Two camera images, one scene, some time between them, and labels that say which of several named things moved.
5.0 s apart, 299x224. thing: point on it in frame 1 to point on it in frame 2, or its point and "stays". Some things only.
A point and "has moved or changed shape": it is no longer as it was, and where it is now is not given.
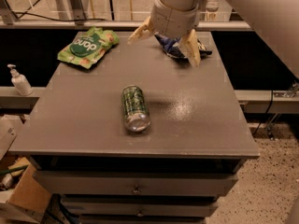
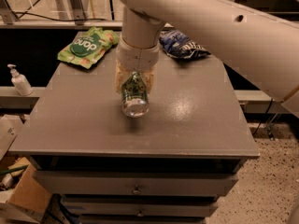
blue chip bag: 170,46 stays
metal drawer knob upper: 135,191 stays
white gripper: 174,21 to 137,58
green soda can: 135,108 has moved or changed shape
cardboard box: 27,200 stays
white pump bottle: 20,81 stays
